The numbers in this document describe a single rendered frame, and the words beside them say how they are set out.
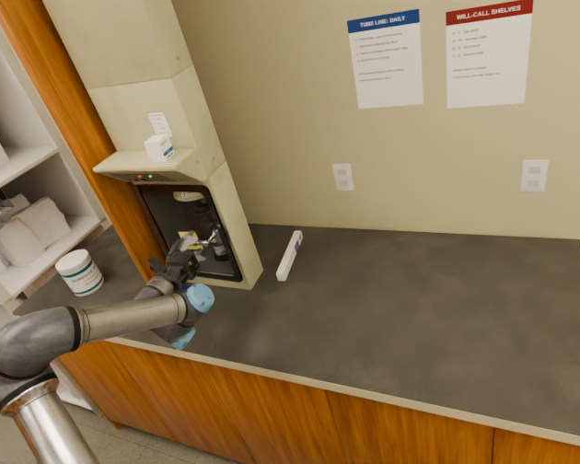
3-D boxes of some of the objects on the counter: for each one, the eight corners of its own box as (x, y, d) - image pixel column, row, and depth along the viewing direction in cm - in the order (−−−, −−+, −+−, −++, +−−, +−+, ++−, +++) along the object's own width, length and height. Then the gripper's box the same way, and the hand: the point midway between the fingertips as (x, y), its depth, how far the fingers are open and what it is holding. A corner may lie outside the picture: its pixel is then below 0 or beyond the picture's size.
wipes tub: (89, 273, 187) (72, 248, 179) (110, 276, 182) (94, 249, 173) (67, 295, 178) (48, 268, 170) (89, 298, 172) (70, 271, 164)
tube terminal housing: (212, 242, 186) (138, 63, 143) (278, 247, 172) (218, 50, 129) (180, 281, 168) (85, 89, 125) (251, 290, 154) (171, 77, 111)
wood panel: (214, 221, 200) (57, -176, 121) (219, 222, 198) (64, -180, 120) (152, 295, 165) (-124, -195, 87) (157, 295, 164) (-117, -202, 85)
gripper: (185, 301, 127) (219, 256, 142) (168, 269, 119) (207, 225, 135) (163, 297, 130) (199, 254, 145) (145, 266, 123) (185, 224, 138)
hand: (193, 241), depth 140 cm, fingers open, 6 cm apart
